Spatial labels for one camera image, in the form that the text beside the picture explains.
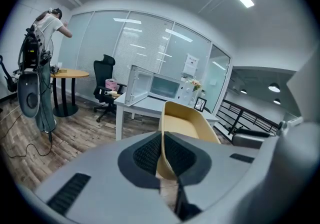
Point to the white microwave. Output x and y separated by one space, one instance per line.
185 90

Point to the black office chair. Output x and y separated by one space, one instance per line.
103 68

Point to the grey oval holster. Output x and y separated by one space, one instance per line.
25 88

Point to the round wooden table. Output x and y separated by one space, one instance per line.
72 73

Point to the yellow tray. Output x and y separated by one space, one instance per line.
185 123

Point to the black metal railing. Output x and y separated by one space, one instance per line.
250 115

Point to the small tan box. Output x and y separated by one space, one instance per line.
114 93

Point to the black picture frame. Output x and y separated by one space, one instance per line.
200 104

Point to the black backpack rig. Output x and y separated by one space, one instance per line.
31 50

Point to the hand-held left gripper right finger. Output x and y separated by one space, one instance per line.
225 168

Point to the white rectangular table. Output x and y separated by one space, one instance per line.
147 104

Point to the pastel flower bouquet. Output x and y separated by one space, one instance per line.
195 84

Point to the flat tan box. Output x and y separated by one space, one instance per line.
62 70

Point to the pink bag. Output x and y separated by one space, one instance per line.
111 84

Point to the black swivel chair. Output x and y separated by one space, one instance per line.
8 80

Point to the round pendant lamp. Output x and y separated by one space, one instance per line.
243 91
274 88
276 101

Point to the white paper sign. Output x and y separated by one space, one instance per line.
191 64

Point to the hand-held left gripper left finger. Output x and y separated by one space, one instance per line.
105 168

